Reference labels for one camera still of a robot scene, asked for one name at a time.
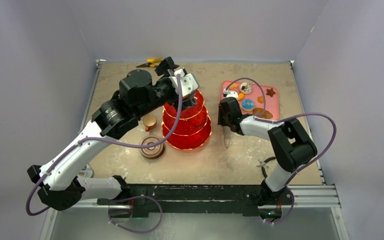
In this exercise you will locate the brown star cookie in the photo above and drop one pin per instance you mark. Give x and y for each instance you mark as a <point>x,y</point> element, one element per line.
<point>270,92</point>

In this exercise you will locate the yellow-handled pliers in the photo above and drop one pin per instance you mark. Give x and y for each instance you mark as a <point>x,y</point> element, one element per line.
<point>151,63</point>

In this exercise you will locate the red three-tier cake stand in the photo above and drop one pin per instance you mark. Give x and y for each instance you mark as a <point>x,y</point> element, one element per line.
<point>193,128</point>

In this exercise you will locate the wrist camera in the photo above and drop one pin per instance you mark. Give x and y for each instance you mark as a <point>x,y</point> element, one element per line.
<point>230,94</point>
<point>187,82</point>

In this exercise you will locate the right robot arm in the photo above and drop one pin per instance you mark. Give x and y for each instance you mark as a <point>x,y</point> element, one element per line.
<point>291,144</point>

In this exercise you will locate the flower-shaped orange cookie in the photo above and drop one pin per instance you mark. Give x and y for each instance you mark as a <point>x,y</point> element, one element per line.
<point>261,99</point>

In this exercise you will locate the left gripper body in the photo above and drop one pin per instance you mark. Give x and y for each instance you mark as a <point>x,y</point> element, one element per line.
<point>184,102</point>

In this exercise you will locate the white chocolate-drizzled donut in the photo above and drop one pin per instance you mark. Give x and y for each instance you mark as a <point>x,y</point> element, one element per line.
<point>246,88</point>

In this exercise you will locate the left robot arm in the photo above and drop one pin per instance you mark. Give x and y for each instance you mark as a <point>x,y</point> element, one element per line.
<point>58,183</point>

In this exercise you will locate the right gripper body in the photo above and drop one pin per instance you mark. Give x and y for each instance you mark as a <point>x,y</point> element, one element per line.
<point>227,120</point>

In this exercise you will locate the black-handled pliers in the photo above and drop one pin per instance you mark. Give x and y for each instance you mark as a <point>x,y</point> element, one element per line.
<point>263,164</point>

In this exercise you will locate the round brown wooden lid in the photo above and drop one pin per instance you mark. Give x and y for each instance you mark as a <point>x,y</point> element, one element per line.
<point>154,152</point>

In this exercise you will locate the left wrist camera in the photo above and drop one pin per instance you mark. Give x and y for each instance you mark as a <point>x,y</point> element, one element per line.
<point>187,82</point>

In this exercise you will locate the pink serving tray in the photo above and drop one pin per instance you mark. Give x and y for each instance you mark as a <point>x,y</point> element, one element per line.
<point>270,99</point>

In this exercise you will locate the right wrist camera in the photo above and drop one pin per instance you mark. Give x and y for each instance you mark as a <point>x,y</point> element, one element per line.
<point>230,94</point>

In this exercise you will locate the round orange cookie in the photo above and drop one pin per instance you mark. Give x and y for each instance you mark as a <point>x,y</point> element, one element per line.
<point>233,87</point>

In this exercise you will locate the black serving tongs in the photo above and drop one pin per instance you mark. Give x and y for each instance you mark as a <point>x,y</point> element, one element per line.
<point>226,132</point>

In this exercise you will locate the small copper cup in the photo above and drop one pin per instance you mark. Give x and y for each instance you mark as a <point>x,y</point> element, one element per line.
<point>149,121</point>

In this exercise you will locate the blue frosted donut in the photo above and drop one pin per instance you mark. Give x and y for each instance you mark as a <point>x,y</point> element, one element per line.
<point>247,105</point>

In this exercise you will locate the brown bread roll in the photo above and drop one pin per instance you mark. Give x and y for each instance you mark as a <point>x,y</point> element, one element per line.
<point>261,113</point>

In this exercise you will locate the orange duck pastry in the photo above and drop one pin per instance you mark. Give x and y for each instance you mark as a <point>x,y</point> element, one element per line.
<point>240,97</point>

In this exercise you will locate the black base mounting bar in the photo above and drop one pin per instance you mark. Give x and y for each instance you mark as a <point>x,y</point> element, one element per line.
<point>143,199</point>

